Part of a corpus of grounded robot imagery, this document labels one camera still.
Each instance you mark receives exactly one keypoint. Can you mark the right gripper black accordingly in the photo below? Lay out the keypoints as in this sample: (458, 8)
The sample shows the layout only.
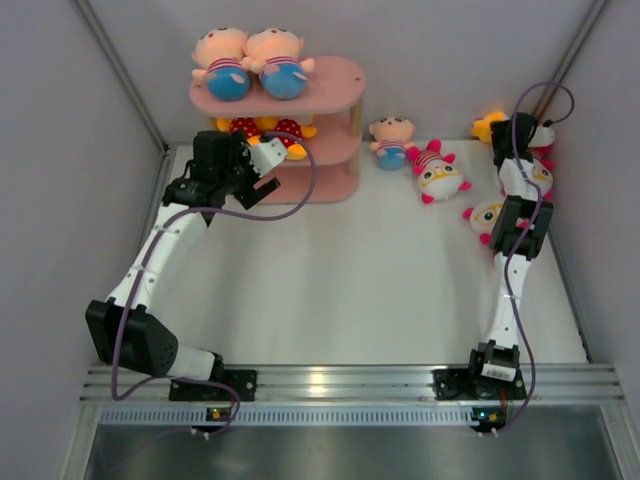
(496, 129)

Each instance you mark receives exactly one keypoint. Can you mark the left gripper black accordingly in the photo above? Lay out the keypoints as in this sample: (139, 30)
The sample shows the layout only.
(247, 194)

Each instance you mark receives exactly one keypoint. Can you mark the yellow plush red dotted dress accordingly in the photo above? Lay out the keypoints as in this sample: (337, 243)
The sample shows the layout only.
(252, 127)

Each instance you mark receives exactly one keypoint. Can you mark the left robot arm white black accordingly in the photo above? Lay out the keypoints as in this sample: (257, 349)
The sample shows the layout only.
(126, 328)

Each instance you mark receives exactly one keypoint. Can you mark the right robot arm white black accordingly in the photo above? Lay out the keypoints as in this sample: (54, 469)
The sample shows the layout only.
(516, 240)

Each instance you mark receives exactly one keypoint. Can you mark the pink three-tier shelf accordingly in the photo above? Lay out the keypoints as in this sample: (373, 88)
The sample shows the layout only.
(333, 98)

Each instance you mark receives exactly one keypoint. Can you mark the white plush yellow glasses right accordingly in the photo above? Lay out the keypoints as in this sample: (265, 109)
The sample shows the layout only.
(542, 174)

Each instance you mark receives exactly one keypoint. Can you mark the white plush yellow glasses front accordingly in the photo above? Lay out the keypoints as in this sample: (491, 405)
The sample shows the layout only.
(483, 217)

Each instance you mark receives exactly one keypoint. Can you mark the small baby doll on table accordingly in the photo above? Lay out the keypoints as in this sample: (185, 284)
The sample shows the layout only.
(391, 139)

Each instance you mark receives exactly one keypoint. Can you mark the left baby doll blue pants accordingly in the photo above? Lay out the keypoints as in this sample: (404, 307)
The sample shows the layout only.
(219, 55)

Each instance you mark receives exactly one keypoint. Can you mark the baby doll blue pants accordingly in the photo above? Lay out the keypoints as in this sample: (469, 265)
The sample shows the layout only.
(274, 56)
(219, 55)

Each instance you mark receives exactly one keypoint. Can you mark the right baby doll blue pants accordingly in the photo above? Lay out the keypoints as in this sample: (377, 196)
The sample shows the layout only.
(274, 56)

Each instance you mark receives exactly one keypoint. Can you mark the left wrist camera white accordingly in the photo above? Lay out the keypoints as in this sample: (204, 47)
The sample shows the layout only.
(266, 156)

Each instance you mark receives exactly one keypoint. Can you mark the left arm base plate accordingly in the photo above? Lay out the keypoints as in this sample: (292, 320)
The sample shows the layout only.
(232, 385)

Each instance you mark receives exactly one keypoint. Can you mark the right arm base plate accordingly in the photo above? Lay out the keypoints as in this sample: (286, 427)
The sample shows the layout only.
(459, 384)

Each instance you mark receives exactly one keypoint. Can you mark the perforated cable duct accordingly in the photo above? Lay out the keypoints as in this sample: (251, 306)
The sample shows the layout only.
(265, 415)

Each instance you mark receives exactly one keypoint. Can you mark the aluminium mounting rail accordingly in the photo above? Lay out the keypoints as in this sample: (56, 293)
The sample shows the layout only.
(555, 383)

